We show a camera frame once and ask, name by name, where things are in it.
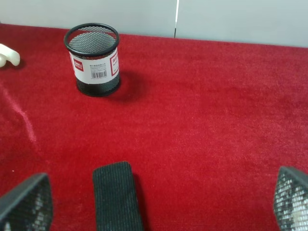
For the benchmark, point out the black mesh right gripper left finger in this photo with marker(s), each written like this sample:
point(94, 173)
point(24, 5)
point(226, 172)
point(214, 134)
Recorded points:
point(28, 206)

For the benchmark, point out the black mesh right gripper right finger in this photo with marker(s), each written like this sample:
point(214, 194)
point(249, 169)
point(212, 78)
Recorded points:
point(290, 203)

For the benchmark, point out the small white duck toy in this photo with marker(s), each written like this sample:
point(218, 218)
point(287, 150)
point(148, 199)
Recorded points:
point(8, 55)

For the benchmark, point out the black blue whiteboard eraser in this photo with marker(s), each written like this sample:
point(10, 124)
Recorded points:
point(116, 202)

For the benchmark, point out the red velvet table cloth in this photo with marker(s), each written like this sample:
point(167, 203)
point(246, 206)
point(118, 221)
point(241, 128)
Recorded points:
point(205, 126)

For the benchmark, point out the black mesh pen holder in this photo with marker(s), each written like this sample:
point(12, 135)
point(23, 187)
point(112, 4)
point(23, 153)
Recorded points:
point(94, 55)

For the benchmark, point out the white vertical wall rod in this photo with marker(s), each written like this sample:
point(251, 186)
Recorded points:
point(176, 17)

